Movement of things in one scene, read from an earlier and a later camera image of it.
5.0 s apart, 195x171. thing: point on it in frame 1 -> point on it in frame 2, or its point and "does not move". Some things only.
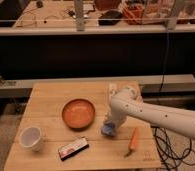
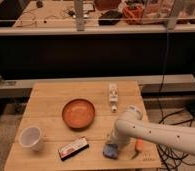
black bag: (110, 18) does not move
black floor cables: (167, 154) does not move
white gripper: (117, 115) -> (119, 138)
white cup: (30, 138) does not move
